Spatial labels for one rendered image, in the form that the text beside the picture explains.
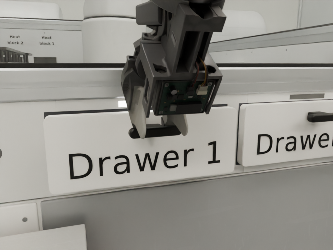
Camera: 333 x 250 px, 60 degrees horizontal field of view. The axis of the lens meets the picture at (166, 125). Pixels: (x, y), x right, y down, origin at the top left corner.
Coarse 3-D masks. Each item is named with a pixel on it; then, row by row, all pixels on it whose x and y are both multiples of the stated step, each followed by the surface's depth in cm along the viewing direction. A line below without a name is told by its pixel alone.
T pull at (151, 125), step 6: (150, 126) 40; (156, 126) 40; (162, 126) 40; (168, 126) 40; (174, 126) 40; (132, 132) 38; (150, 132) 39; (156, 132) 39; (162, 132) 39; (168, 132) 40; (174, 132) 40; (180, 132) 40; (132, 138) 38
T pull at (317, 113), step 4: (308, 112) 53; (312, 112) 52; (316, 112) 52; (320, 112) 52; (324, 112) 52; (308, 116) 50; (312, 116) 49; (316, 116) 49; (320, 116) 49; (324, 116) 50; (328, 116) 50; (332, 116) 50; (308, 120) 50; (312, 120) 49; (316, 120) 49; (320, 120) 50; (324, 120) 50; (328, 120) 50; (332, 120) 50
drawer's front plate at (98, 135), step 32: (64, 128) 39; (96, 128) 40; (128, 128) 41; (192, 128) 44; (224, 128) 46; (64, 160) 40; (96, 160) 41; (160, 160) 44; (192, 160) 46; (224, 160) 47; (64, 192) 40
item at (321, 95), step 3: (321, 93) 55; (324, 93) 55; (291, 96) 53; (294, 96) 53; (297, 96) 54; (300, 96) 54; (303, 96) 54; (306, 96) 54; (309, 96) 54; (312, 96) 55; (315, 96) 55; (318, 96) 55; (321, 96) 55
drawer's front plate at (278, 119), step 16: (240, 112) 50; (256, 112) 50; (272, 112) 51; (288, 112) 52; (304, 112) 53; (240, 128) 50; (256, 128) 50; (272, 128) 51; (288, 128) 52; (304, 128) 53; (320, 128) 55; (240, 144) 51; (256, 144) 51; (272, 144) 52; (240, 160) 51; (256, 160) 52; (272, 160) 53; (288, 160) 54
